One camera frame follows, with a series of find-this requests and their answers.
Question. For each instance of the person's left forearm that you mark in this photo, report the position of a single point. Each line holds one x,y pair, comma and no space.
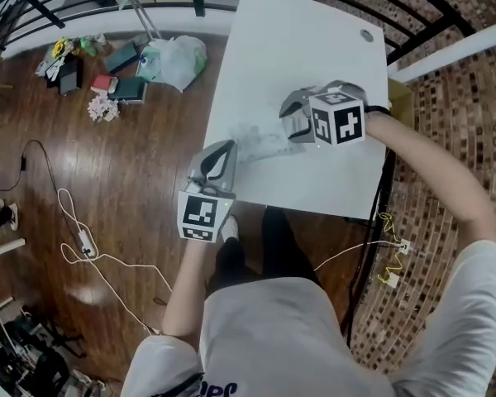
188,288

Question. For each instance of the person's right forearm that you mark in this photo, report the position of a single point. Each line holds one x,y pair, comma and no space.
438,168

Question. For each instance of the red book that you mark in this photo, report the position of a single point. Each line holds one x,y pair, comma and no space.
103,82

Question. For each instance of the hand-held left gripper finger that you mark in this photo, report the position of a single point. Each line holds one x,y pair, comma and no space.
230,172
198,164

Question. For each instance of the brown cardboard box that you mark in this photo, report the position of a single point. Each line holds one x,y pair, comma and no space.
401,97

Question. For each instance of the grey round table grommet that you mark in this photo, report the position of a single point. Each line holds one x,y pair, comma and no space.
367,35

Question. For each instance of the white plastic bag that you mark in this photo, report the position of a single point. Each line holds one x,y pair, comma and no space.
179,60

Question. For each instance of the clear plastic bag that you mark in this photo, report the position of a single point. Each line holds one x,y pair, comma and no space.
256,145

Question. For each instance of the black metal railing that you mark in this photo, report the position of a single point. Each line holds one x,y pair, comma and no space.
45,2

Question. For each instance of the white desk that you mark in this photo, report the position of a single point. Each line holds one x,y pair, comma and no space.
2,250

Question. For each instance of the person's white shirt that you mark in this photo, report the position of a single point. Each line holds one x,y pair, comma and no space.
281,337

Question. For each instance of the person's white shoe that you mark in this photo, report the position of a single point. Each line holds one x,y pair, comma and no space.
230,226

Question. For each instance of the green book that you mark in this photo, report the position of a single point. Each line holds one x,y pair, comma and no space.
122,58
129,89

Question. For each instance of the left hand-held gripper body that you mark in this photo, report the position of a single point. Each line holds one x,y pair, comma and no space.
198,215

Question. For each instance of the yellow sunflower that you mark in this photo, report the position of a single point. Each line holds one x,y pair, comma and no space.
61,48

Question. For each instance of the small white power strip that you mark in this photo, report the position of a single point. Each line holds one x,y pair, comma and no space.
85,244

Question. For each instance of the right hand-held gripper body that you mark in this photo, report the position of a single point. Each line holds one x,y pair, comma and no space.
339,118

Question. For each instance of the white square table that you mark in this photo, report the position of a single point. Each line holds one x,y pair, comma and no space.
297,56

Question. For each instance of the black box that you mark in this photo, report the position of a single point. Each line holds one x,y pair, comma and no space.
68,77

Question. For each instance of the black office chair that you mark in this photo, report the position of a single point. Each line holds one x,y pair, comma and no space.
33,358

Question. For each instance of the green plant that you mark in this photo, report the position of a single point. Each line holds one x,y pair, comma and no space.
92,44

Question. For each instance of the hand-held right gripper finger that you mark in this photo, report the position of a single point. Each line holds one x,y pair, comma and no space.
295,102
301,132

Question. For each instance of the person's black trousers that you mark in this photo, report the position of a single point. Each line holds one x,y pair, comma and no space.
273,246

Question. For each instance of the white wall socket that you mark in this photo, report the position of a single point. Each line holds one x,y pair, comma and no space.
405,247
393,281

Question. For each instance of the pink flower pot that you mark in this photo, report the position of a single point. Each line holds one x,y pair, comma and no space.
103,108

